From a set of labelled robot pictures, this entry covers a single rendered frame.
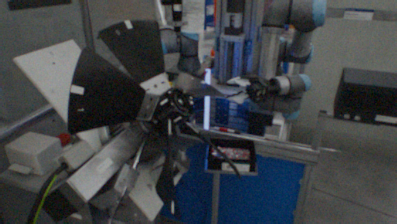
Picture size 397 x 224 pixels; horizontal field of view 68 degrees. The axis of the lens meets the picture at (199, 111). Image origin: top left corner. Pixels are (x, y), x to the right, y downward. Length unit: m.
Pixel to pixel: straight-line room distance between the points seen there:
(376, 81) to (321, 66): 1.54
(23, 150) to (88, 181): 0.55
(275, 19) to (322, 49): 1.53
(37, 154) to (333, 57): 2.33
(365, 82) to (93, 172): 1.02
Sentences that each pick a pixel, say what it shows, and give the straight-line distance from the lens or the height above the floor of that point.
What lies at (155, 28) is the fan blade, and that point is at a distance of 1.13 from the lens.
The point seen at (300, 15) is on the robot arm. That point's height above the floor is 1.45.
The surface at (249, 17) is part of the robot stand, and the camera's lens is 1.84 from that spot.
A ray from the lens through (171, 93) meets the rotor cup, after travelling 0.95.
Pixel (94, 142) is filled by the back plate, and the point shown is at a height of 1.09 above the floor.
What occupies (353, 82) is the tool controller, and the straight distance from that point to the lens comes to 1.28.
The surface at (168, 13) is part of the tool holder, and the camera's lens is 0.98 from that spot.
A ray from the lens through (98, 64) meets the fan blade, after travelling 0.83.
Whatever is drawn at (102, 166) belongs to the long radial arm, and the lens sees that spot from 0.89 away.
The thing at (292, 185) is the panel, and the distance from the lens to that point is 1.62.
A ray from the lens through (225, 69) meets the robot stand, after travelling 1.86.
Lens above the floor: 1.64
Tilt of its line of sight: 27 degrees down
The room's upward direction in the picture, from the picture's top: 1 degrees clockwise
